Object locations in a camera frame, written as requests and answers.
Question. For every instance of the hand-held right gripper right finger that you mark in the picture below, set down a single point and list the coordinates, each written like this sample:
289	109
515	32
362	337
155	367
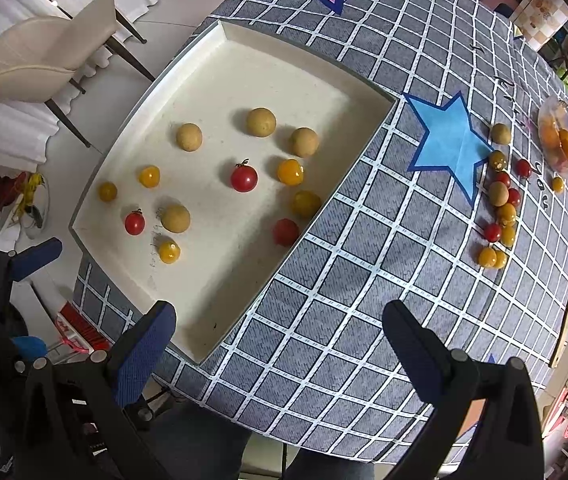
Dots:
414	350

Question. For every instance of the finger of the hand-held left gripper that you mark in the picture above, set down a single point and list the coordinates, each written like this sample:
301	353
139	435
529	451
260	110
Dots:
29	346
39	255

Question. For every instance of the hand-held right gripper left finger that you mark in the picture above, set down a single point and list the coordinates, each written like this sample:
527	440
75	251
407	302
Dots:
144	355

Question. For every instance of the yellow cherry tomato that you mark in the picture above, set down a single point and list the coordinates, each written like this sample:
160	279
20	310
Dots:
149	176
107	191
290	171
169	251
306	203

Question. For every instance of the red cherry tomato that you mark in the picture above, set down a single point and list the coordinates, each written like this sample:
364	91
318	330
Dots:
134	222
244	178
285	231

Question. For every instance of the cluster of cherry tomatoes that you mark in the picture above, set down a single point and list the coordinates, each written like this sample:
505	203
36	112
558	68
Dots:
487	257

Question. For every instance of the olive-yellow tomato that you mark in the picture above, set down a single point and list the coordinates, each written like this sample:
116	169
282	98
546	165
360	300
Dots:
175	218

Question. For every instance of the brown longan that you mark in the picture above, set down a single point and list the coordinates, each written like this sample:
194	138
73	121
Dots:
500	133
498	193
305	141
261	121
189	136

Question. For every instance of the white rectangular tray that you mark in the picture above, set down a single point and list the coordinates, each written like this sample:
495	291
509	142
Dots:
244	70

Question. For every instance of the red box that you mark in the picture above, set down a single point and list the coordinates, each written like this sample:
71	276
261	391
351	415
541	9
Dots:
84	327

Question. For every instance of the vase with flowers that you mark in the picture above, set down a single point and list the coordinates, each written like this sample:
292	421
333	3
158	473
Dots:
9	190

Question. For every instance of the grey grid star tablecloth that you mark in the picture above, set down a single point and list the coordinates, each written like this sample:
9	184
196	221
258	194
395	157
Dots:
364	285

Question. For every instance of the beige chair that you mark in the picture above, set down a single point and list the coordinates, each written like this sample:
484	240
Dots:
39	55

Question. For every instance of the heap of orange cherry tomatoes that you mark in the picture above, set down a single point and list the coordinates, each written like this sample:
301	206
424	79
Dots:
564	142

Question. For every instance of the checkered printed food box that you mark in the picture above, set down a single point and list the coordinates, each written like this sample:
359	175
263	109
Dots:
544	12

